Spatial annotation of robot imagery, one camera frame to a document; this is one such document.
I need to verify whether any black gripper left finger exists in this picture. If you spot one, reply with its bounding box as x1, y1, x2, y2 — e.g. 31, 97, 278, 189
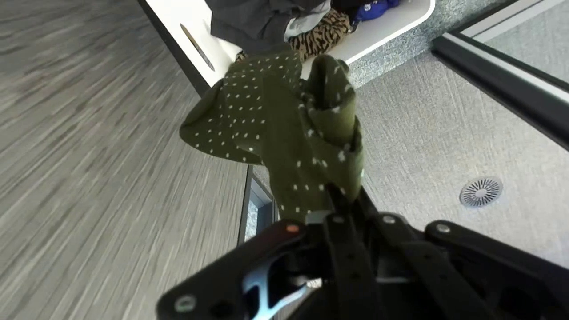
155, 202, 383, 320

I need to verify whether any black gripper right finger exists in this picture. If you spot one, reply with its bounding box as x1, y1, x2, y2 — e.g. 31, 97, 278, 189
354, 189, 569, 320

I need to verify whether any green white-dotted sock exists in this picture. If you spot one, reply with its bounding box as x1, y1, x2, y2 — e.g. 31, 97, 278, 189
178, 45, 367, 223

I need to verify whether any dark garment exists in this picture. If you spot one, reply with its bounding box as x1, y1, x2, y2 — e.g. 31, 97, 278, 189
203, 0, 335, 58

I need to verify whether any white plastic storage bin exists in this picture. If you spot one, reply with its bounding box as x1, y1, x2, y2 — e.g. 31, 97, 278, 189
145, 0, 438, 92

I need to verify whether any leopard print plush toy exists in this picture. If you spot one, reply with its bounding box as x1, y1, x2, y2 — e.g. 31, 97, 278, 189
287, 6, 356, 61

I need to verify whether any blue cloth item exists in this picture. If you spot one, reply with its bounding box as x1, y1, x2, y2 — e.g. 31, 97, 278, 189
354, 0, 404, 22

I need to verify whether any black glass partition frame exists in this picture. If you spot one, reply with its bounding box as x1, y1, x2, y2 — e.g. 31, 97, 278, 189
431, 29, 569, 150

